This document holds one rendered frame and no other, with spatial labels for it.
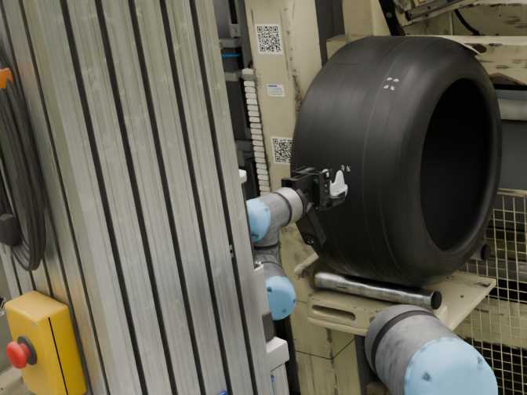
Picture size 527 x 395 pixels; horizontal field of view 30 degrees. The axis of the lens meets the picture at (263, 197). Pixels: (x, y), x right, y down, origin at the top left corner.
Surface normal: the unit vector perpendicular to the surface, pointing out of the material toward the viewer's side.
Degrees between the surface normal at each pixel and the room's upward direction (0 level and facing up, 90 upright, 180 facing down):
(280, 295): 90
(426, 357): 26
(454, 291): 0
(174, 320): 90
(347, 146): 64
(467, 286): 0
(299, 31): 90
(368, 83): 36
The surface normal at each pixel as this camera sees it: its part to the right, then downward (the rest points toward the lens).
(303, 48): 0.80, 0.11
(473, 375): 0.29, 0.21
